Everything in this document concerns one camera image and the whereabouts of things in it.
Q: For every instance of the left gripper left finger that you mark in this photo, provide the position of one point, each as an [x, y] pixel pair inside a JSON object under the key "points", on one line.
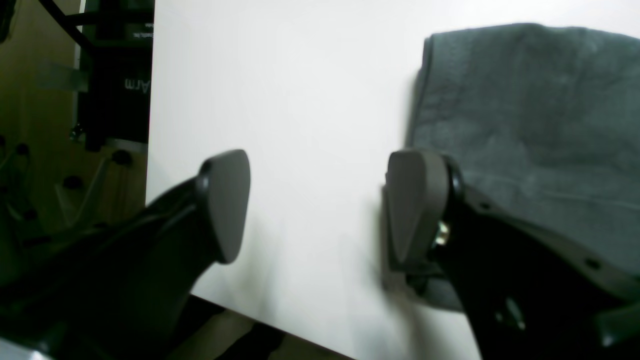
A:
{"points": [[117, 293]]}

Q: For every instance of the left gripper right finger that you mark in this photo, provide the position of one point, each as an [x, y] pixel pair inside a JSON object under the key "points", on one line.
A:
{"points": [[529, 293]]}

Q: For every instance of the grey T-shirt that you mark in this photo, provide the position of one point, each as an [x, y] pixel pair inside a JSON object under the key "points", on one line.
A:
{"points": [[545, 121]]}

